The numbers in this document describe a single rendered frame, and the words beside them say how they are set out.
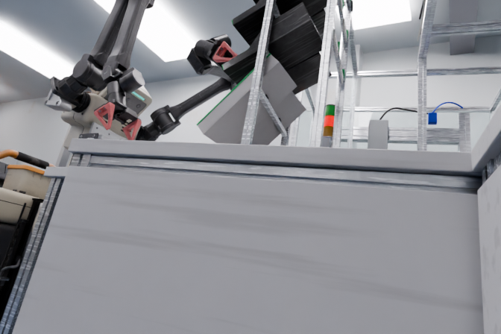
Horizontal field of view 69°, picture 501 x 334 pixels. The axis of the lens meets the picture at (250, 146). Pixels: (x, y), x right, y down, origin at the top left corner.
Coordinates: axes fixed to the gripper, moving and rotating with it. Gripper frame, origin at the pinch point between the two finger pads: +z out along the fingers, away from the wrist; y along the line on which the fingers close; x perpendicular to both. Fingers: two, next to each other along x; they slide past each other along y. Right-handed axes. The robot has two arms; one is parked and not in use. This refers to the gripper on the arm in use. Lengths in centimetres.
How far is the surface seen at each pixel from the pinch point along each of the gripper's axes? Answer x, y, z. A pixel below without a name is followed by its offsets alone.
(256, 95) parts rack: 10.3, -12.1, 22.8
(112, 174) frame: 41, -37, 23
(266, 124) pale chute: 12.7, 9.5, 14.7
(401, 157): 13, -28, 66
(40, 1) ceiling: -9, 77, -383
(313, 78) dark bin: -8.7, 16.2, 16.5
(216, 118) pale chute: 19.7, -9.7, 13.0
